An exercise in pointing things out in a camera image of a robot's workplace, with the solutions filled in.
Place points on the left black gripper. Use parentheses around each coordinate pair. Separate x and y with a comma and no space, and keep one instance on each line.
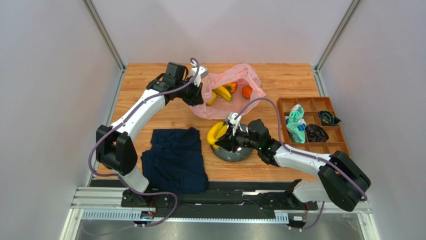
(197,99)

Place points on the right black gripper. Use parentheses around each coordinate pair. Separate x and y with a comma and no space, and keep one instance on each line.
(231,139)

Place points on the yellow banana bunch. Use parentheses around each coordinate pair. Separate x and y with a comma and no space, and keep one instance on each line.
(216,132)

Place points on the yellow fake banana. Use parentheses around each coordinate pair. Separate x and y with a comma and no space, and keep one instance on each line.
(219,91)

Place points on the pink plastic bag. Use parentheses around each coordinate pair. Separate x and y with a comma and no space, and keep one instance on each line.
(243,74)

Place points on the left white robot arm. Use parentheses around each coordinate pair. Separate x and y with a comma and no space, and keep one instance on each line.
(114,147)

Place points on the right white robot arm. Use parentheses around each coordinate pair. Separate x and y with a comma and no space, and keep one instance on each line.
(340,180)

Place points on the red yellow fake apple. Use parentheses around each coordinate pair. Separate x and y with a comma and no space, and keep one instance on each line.
(231,87)

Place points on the orange fake fruit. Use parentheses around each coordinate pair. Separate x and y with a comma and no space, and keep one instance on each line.
(246,91)

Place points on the dark blue-grey ceramic plate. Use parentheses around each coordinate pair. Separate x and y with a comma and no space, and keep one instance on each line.
(232,156)

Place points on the navy blue cloth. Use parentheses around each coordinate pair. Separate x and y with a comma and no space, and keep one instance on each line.
(175,162)

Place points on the teal white sock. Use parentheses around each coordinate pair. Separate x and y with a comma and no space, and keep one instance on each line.
(295,124)

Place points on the black rolled sock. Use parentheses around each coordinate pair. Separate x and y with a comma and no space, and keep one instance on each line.
(316,134)

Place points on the dark green rolled sock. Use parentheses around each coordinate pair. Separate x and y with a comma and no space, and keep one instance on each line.
(327,118)

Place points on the brown wooden compartment tray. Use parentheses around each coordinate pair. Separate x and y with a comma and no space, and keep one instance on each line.
(312,106)

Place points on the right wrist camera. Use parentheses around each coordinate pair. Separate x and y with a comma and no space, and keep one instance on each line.
(233,120)

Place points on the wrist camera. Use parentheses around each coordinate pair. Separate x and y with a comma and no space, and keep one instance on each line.
(233,120)
(198,75)

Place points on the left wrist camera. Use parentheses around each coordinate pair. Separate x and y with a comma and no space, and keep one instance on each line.
(198,75)

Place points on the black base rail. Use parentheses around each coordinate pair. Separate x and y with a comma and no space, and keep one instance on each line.
(223,200)

